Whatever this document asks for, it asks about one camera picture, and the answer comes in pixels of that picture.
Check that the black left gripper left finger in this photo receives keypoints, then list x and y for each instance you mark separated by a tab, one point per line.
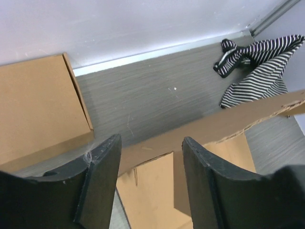
77	195

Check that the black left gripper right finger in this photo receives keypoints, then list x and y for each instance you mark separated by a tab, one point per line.
225	196

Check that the brown cardboard box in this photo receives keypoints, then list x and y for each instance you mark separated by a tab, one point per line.
152	182
42	112

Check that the closed brown cardboard box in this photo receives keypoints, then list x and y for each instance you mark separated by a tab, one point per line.
42	112

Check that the black white striped cloth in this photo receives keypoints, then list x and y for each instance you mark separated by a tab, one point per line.
268	58

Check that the right aluminium corner post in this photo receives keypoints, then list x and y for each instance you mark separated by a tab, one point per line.
257	27

